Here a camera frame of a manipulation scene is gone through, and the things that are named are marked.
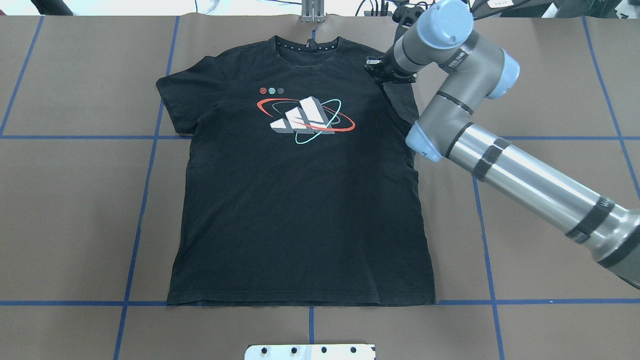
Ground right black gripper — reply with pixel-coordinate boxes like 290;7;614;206
364;55;418;84

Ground black graphic t-shirt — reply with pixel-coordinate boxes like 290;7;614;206
156;36;436;306

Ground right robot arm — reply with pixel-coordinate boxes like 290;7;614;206
386;0;639;299

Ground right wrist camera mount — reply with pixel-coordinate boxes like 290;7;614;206
391;4;426;28

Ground aluminium camera post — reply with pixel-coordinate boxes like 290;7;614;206
300;0;326;24

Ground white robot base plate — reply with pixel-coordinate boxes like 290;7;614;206
243;343;378;360

